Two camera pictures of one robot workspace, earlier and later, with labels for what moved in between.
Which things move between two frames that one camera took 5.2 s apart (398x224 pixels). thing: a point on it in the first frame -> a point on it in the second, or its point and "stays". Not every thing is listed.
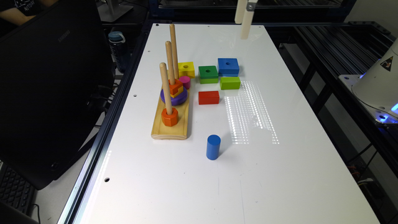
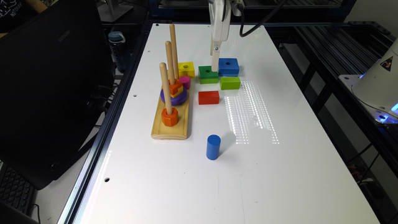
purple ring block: [176, 100] stays
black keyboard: [15, 190] stays
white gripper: [247, 18] -> [219, 11]
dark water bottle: [116, 40] stays
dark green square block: [208, 74] stays
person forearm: [15, 16] -> [38, 5]
